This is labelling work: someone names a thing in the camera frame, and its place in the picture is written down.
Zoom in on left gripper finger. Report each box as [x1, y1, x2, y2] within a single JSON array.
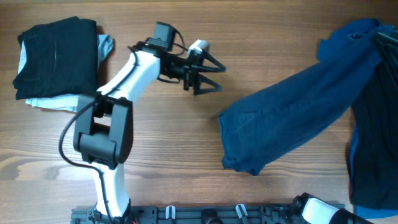
[[198, 49, 227, 73], [193, 74, 222, 95]]

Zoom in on navy blue shorts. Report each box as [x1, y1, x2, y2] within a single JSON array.
[[218, 25, 396, 175]]

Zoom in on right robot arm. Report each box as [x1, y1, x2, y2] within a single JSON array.
[[287, 193, 373, 224]]

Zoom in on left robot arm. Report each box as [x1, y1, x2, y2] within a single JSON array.
[[73, 37, 226, 223]]

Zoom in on folded white grey shirt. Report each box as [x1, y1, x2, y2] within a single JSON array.
[[18, 34, 114, 112]]

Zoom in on folded black shirt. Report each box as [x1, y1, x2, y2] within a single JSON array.
[[12, 16, 98, 100]]

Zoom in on blue shirt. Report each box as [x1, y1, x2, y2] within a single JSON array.
[[317, 17, 398, 220]]

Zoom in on black shirt on pile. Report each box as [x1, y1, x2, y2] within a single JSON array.
[[350, 30, 397, 210]]

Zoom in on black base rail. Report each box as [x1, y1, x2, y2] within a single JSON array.
[[70, 203, 348, 224]]

